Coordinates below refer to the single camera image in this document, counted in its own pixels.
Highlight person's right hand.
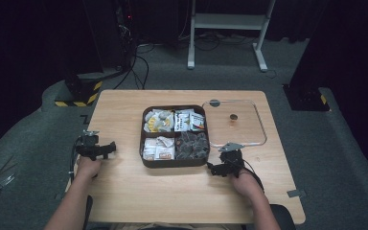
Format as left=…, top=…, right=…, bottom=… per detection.
left=229, top=168, right=261, bottom=199

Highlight white packet with colourful print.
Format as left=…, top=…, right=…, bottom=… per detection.
left=189, top=110, right=206, bottom=132

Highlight black base with yellow mark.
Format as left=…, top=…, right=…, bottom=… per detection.
left=282, top=83, right=331, bottom=112

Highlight pile of yellow white packets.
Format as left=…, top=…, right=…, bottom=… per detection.
left=143, top=108, right=175, bottom=133

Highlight black stand with striped base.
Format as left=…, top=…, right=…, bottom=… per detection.
left=54, top=0, right=135, bottom=108

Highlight grey tape strip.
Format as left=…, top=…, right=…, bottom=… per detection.
left=287, top=189, right=307, bottom=198

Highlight white metal stand frame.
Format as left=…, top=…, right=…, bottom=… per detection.
left=187, top=0, right=276, bottom=73

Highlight person's left hand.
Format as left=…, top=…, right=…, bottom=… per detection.
left=75, top=155, right=103, bottom=180

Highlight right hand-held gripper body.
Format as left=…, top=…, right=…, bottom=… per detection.
left=218, top=142, right=246, bottom=178

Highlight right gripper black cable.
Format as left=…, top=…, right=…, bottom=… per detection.
left=234, top=157, right=265, bottom=194

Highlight clear square lid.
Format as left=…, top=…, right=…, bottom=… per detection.
left=201, top=99, right=268, bottom=149

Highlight pile of dark wrapped candies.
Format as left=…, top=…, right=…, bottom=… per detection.
left=174, top=131, right=210, bottom=161

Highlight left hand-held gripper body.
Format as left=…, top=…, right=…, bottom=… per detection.
left=75, top=129, right=109, bottom=161

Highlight pile of white orange packets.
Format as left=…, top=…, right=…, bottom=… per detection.
left=142, top=136, right=176, bottom=161

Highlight white packet with black print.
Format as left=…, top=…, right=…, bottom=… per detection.
left=173, top=110, right=191, bottom=132

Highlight black floor cables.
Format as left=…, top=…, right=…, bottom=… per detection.
left=112, top=32, right=257, bottom=91

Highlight dark brown divided snack tray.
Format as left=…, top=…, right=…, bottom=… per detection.
left=139, top=104, right=211, bottom=170

